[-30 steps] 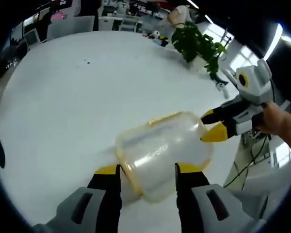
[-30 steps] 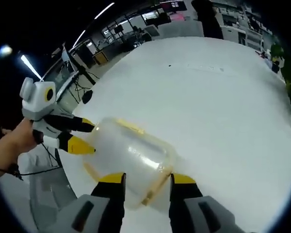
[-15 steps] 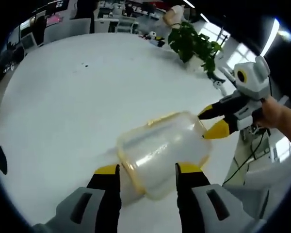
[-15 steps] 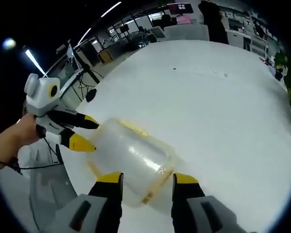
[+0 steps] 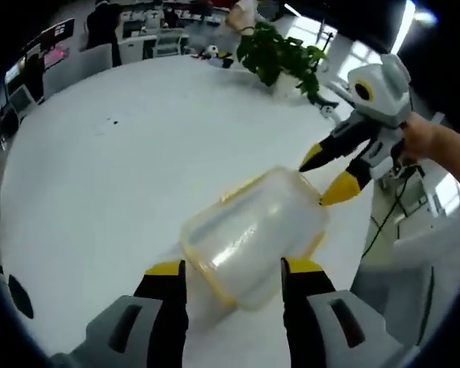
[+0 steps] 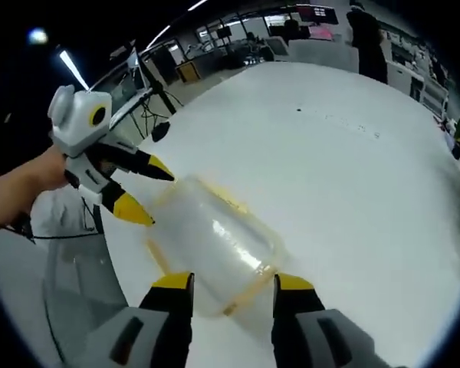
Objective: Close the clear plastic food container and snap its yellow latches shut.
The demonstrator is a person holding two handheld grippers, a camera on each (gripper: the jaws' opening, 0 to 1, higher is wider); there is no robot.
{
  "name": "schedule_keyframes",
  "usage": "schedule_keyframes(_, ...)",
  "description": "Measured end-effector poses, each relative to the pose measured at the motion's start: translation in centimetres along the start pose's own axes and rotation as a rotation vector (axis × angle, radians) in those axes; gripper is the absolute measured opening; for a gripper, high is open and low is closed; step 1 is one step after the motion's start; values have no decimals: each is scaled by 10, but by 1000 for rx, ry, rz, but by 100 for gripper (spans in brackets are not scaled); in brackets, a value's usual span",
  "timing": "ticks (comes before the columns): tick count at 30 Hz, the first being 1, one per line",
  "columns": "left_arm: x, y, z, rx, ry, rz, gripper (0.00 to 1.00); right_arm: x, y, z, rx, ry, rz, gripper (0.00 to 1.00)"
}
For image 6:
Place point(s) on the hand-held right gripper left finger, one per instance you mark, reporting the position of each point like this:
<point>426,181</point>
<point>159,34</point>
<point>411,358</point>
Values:
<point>165,326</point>

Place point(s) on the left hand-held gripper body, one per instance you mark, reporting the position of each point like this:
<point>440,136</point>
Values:
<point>82,126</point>

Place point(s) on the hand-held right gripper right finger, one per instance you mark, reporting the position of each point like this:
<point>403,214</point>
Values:
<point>303,329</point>

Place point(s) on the clear plastic food container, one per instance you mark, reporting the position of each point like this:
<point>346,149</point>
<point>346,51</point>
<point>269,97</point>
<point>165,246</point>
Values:
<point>218,245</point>

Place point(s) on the person's left hand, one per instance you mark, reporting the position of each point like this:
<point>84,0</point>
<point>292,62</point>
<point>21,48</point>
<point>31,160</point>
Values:
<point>50,168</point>

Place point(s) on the black computer mouse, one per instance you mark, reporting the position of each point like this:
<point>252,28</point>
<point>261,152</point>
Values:
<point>161,131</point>

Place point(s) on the white shirt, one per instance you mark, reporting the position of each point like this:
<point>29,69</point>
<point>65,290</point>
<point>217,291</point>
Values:
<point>67,214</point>

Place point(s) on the black tripod stand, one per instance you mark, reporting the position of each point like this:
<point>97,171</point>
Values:
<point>153,73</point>

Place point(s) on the yellow cabinet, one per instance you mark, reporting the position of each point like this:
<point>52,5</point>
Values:
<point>188,71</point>

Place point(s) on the white partition panel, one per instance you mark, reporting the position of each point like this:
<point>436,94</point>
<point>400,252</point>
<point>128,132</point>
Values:
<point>326,55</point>

